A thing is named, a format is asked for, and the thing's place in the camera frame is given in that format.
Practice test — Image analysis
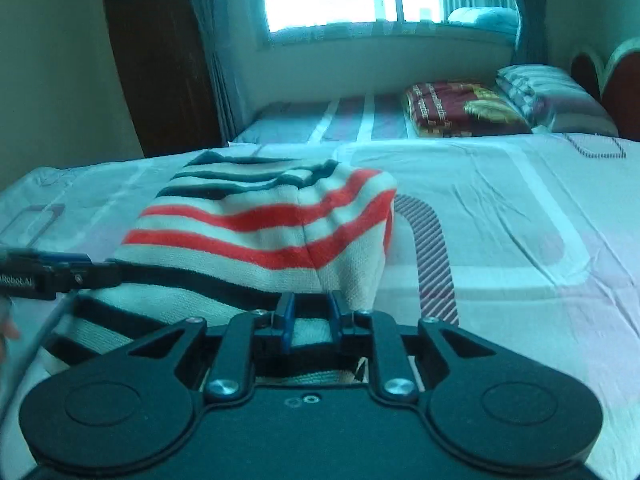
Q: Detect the light blue cushion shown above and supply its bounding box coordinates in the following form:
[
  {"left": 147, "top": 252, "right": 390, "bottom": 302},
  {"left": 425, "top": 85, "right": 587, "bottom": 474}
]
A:
[{"left": 446, "top": 6, "right": 521, "bottom": 36}]

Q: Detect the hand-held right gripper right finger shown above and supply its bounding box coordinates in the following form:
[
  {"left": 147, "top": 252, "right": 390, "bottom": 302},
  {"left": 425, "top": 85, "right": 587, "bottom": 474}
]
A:
[{"left": 327, "top": 290, "right": 494, "bottom": 403}]

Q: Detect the striped bedsheet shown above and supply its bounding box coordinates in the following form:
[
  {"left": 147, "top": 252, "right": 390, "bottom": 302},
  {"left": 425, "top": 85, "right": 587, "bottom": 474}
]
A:
[{"left": 232, "top": 94, "right": 416, "bottom": 146}]

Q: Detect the red white headboard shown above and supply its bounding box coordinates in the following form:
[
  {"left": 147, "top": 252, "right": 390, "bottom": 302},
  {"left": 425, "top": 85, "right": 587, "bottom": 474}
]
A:
[{"left": 570, "top": 37, "right": 640, "bottom": 142}]

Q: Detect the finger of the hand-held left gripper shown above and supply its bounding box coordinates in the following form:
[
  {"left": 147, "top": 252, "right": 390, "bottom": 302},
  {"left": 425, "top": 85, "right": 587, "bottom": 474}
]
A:
[
  {"left": 54, "top": 261, "right": 124, "bottom": 294},
  {"left": 31, "top": 252, "right": 93, "bottom": 267}
]

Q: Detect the person's left hand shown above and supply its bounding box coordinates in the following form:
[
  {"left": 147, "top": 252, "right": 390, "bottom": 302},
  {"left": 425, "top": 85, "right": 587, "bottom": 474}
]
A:
[{"left": 0, "top": 301, "right": 22, "bottom": 366}]

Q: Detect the folded red blanket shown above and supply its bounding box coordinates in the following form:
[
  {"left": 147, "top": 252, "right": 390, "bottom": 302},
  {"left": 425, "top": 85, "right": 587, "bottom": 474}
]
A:
[{"left": 402, "top": 80, "right": 534, "bottom": 138}]

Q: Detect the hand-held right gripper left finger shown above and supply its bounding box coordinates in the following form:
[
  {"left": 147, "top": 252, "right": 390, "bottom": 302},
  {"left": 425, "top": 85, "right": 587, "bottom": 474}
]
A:
[{"left": 127, "top": 291, "right": 296, "bottom": 403}]

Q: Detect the white pink patterned bed cover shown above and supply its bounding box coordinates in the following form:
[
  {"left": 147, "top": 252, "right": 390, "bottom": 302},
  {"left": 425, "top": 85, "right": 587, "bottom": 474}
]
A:
[{"left": 0, "top": 132, "right": 640, "bottom": 480}]

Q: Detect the grey curtain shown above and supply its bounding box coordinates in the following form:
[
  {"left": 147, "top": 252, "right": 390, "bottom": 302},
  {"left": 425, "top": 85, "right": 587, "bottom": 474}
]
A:
[
  {"left": 435, "top": 0, "right": 552, "bottom": 68},
  {"left": 180, "top": 0, "right": 267, "bottom": 144}
]

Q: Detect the striped pillow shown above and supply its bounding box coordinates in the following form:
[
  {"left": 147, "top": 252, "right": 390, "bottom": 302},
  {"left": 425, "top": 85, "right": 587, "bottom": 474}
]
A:
[{"left": 495, "top": 64, "right": 621, "bottom": 137}]

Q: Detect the grey cable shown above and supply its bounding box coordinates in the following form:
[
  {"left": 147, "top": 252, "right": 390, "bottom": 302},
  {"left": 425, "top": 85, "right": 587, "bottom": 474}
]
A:
[{"left": 0, "top": 296, "right": 78, "bottom": 411}]

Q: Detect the striped knit sweater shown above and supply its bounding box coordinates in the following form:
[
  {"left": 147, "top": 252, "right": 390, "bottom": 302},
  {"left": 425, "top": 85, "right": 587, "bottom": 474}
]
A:
[{"left": 42, "top": 152, "right": 399, "bottom": 386}]

